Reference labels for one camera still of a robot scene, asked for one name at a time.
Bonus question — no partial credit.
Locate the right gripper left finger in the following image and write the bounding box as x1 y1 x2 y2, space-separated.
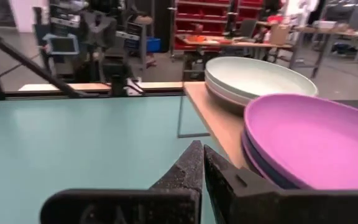
40 140 204 224

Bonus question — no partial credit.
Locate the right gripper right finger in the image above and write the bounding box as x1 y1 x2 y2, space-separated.
204 145 358 224

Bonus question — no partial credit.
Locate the dark blue-green plate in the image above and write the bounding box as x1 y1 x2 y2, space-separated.
241 130 301 190

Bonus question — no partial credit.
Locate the purple plate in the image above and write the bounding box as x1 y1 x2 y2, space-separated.
243 93 358 190
241 139 279 187

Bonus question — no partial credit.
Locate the white plate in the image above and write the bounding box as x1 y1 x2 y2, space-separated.
204 73 251 106

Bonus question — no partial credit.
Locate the light green plate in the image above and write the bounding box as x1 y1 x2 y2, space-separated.
204 55 319 105

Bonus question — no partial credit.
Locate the green table mat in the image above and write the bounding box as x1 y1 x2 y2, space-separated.
0 95 229 224

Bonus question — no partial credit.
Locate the blue storage bin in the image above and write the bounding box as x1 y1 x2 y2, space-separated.
146 37 162 53

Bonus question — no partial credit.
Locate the wooden workbench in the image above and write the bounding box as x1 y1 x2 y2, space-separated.
181 34 293 78

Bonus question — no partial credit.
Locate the cardboard box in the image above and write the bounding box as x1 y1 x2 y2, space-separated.
268 24 290 46

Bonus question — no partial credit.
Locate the red storage shelving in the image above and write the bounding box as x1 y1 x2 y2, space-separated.
172 0 264 52

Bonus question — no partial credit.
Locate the grey metal-legged table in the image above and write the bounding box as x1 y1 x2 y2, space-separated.
290 24 358 78

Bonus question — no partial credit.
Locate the black aluminium table frame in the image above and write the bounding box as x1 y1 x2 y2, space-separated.
0 24 186 103

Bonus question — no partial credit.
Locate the tablet with light frame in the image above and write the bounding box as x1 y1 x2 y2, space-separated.
42 32 80 56

